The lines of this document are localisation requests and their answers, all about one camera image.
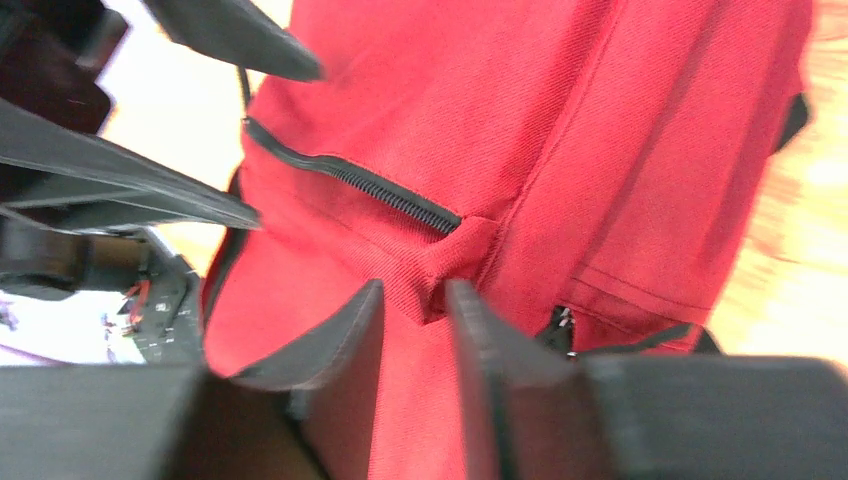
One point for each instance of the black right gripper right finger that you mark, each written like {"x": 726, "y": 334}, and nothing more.
{"x": 529, "y": 413}

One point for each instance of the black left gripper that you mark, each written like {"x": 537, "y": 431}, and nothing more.
{"x": 52, "y": 54}

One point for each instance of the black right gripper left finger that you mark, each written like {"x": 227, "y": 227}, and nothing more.
{"x": 304, "y": 412}

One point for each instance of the red backpack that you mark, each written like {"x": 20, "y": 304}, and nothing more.
{"x": 592, "y": 157}

